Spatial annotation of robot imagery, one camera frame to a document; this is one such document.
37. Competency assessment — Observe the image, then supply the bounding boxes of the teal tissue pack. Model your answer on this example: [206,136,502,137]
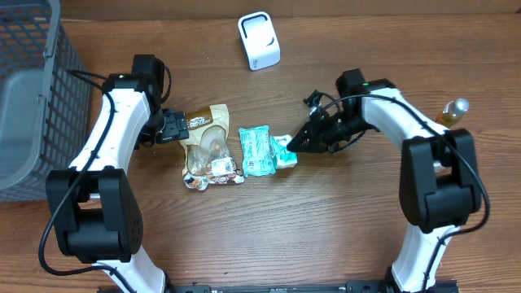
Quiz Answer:
[270,134,298,169]

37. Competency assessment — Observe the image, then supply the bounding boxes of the brown snack packet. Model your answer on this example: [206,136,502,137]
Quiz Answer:
[180,104,245,191]

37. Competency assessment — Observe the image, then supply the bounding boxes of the light blue wipes pack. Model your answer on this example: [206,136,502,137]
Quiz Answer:
[239,125,276,177]

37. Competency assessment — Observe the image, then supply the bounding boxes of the yellow bottle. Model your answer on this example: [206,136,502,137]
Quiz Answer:
[435,98,470,128]

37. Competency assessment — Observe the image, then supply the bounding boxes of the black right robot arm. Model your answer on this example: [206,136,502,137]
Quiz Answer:
[287,68,490,292]

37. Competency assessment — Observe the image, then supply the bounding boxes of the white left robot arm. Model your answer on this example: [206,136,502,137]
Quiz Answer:
[38,55,189,292]

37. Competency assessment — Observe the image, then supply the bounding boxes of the white barcode scanner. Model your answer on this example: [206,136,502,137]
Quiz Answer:
[237,11,281,71]

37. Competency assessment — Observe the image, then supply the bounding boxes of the dark grey plastic basket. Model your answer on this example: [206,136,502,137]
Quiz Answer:
[1,0,92,202]

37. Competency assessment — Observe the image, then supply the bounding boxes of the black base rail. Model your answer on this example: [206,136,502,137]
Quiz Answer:
[166,281,399,293]

